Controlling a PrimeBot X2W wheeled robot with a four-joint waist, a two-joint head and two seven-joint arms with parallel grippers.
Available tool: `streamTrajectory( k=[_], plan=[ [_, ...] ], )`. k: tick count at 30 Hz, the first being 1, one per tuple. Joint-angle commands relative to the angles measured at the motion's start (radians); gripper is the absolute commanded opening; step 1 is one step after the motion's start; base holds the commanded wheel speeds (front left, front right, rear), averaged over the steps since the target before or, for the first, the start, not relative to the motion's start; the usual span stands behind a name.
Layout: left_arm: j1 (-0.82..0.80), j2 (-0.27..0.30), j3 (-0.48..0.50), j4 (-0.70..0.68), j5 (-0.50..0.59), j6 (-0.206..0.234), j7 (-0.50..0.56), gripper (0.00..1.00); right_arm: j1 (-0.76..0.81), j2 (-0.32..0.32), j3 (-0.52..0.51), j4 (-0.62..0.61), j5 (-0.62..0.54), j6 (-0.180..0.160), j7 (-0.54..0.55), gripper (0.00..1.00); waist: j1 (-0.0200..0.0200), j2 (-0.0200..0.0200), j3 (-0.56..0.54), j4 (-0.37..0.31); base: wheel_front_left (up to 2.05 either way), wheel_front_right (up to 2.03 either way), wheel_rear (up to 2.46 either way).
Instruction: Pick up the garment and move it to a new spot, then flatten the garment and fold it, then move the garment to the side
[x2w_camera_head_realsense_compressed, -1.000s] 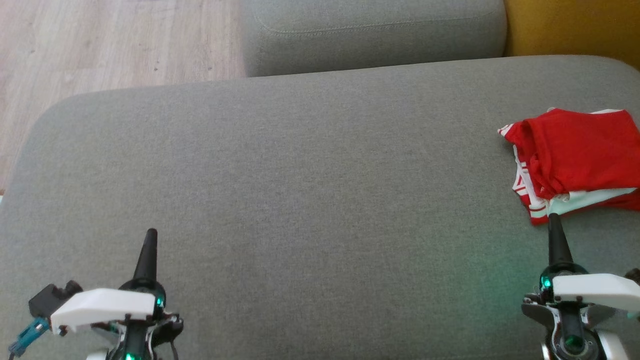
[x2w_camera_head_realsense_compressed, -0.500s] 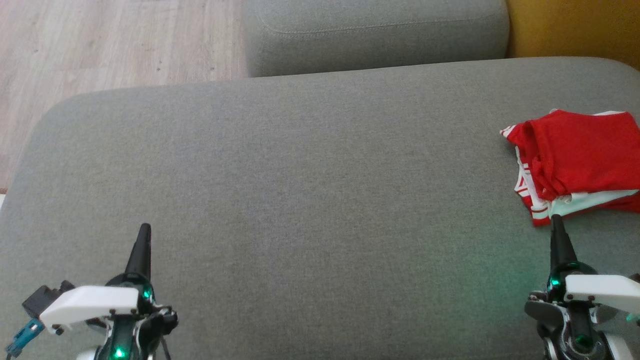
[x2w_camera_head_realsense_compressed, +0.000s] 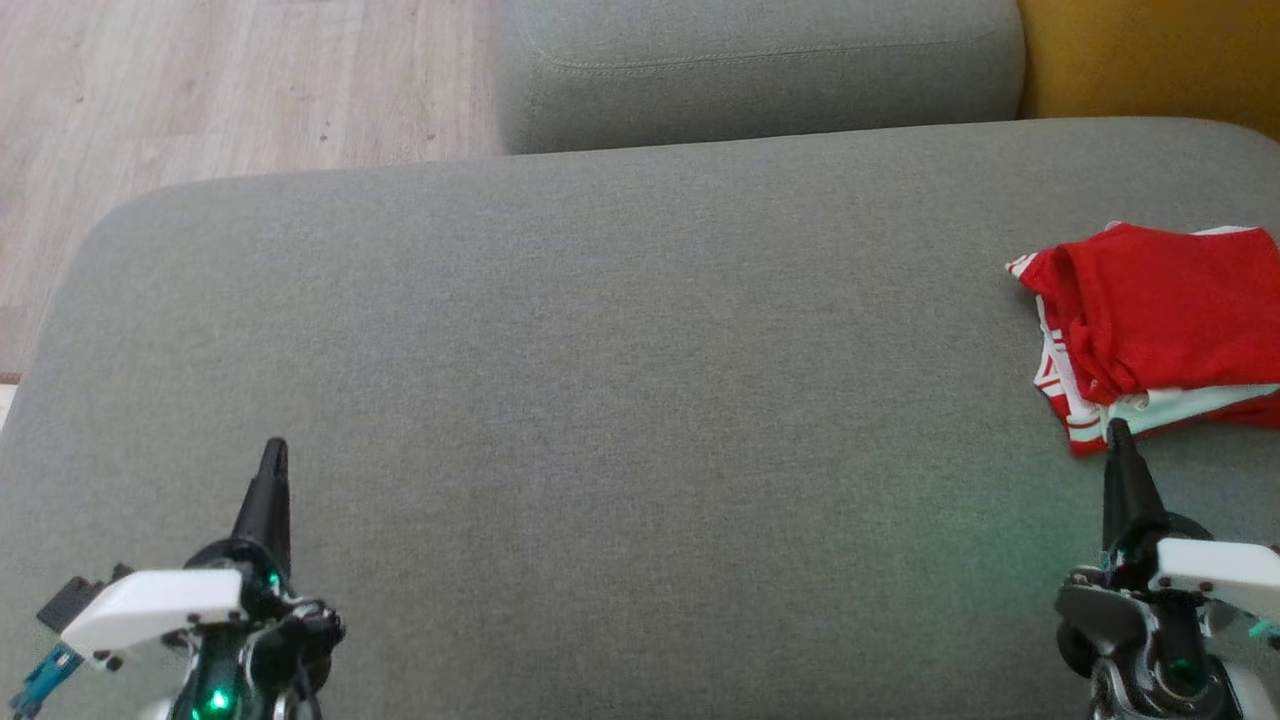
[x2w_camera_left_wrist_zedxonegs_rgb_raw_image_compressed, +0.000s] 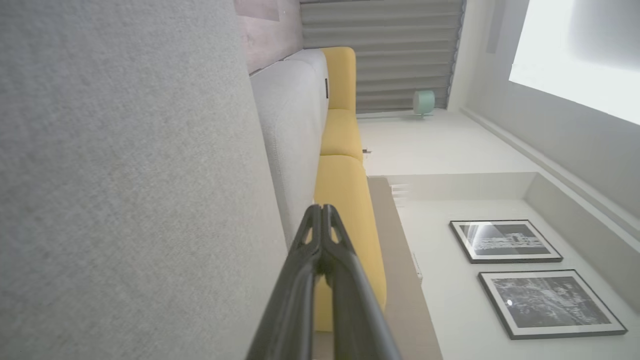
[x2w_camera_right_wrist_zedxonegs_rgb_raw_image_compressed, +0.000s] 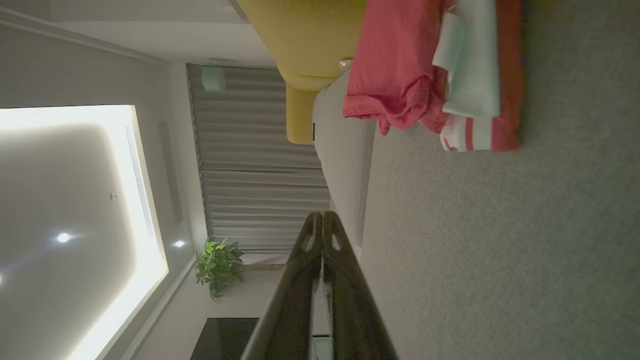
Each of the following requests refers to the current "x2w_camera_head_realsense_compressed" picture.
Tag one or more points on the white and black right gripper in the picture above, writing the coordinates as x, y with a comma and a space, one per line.
1210, 575

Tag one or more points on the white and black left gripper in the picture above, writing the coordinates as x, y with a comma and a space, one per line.
150, 610

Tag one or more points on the red garment with white trim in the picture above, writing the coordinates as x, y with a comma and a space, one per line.
1150, 408

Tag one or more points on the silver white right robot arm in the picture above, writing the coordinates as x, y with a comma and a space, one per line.
1240, 700

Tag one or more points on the mustard yellow cushion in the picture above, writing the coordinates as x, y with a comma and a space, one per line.
1150, 60

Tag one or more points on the small grey sofa cushion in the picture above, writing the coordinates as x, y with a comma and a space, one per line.
760, 80

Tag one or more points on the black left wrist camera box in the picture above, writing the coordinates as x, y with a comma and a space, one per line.
68, 603

